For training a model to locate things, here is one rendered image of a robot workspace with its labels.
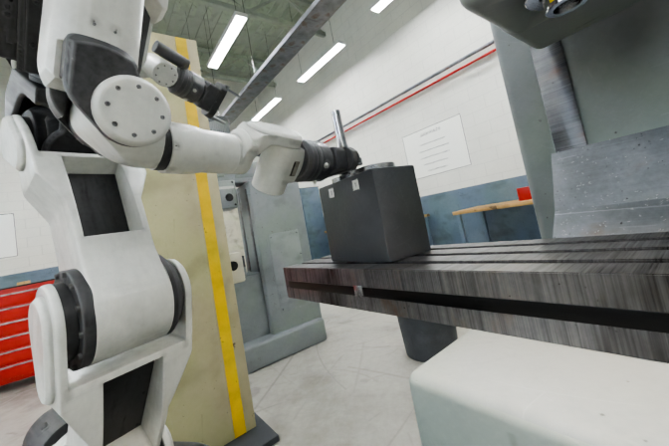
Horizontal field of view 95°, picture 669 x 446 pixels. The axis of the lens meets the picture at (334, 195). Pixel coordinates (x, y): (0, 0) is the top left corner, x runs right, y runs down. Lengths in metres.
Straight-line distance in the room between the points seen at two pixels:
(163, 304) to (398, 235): 0.42
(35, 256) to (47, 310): 8.59
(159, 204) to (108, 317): 1.33
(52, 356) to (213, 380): 1.45
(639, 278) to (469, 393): 0.19
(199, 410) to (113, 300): 1.50
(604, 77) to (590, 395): 0.68
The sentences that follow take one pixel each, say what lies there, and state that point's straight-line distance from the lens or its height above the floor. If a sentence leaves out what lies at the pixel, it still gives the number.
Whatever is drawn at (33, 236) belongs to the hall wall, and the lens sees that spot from 9.18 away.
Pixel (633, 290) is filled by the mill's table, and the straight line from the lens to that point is 0.41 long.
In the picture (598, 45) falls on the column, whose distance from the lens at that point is 0.92.
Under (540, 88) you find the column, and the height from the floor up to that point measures 1.29.
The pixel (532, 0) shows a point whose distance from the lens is 0.55.
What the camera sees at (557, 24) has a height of 1.34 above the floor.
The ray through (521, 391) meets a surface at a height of 0.89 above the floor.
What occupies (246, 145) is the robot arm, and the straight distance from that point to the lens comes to 0.51.
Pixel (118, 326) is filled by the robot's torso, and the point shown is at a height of 0.98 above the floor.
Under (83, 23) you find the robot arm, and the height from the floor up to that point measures 1.31.
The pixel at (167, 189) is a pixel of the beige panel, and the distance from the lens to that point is 1.86.
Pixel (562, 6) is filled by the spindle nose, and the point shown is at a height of 1.29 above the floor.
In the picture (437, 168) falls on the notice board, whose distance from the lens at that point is 5.60.
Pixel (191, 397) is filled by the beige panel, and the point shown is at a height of 0.33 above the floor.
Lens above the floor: 1.06
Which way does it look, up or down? 5 degrees up
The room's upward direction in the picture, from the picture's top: 11 degrees counter-clockwise
